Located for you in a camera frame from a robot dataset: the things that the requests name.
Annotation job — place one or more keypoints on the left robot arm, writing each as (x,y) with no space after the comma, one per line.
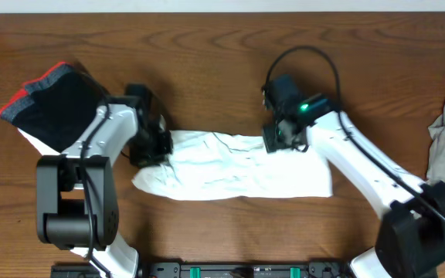
(77,208)

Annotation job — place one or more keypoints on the folded red garment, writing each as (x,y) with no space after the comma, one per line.
(22,92)

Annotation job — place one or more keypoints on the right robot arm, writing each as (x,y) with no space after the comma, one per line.
(411,239)

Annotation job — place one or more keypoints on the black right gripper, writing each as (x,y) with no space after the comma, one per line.
(271,140)

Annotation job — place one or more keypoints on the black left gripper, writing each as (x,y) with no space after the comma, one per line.
(160,155)

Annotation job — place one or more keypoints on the white Puma t-shirt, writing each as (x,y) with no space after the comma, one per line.
(206,166)

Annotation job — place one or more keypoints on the folded black garment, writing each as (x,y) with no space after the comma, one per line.
(59,108)

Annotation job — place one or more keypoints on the folded white garment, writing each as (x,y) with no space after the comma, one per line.
(42,148)

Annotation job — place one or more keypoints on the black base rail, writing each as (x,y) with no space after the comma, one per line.
(313,269)

